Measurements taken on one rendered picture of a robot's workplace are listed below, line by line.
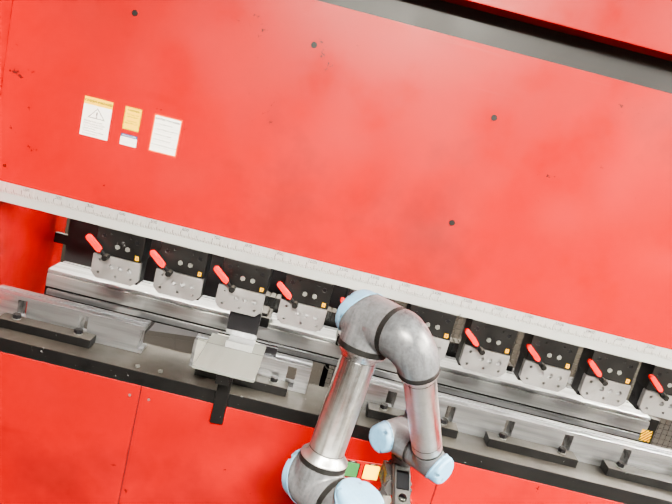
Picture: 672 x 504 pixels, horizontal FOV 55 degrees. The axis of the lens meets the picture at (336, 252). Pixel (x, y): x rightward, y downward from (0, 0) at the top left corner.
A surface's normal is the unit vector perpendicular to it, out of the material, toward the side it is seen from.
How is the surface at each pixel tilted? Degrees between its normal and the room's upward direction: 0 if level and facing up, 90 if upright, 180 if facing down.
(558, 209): 90
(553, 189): 90
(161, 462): 90
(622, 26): 90
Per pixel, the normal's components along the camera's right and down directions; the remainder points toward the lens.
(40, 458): -0.03, 0.22
